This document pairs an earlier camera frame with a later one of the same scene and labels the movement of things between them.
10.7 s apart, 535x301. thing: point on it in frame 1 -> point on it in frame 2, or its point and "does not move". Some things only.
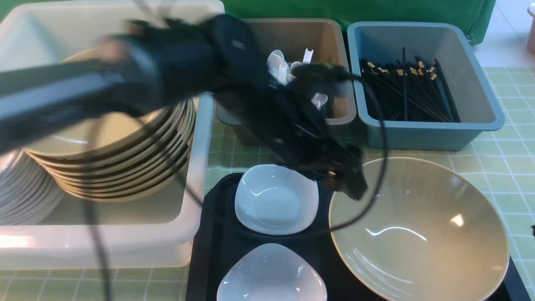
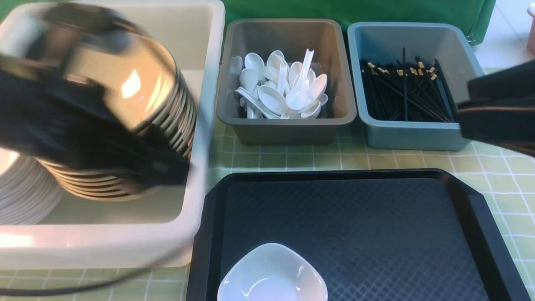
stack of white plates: (29, 193) does not move
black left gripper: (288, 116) -> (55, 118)
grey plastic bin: (319, 42) does not move
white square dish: (271, 272) does not move
